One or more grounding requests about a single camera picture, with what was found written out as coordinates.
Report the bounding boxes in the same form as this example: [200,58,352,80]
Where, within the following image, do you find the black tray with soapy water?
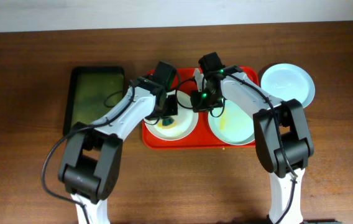
[63,66,124,135]

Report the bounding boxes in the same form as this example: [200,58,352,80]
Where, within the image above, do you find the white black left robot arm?
[58,62,177,223]

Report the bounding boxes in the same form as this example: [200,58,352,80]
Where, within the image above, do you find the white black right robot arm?
[191,52,314,223]

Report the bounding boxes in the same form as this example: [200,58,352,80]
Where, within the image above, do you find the black base block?
[301,220,343,224]

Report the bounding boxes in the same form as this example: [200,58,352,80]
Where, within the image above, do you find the red plastic serving tray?
[141,65,260,150]

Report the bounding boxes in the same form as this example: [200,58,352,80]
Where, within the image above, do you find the yellow green scrub sponge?
[158,117,177,129]

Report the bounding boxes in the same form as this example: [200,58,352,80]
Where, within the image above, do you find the cream white plate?
[144,91,198,141]

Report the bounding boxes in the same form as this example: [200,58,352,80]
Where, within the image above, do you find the pale green plate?
[208,100,255,146]

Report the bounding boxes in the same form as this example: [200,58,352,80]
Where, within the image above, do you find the light blue plate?
[260,63,316,108]

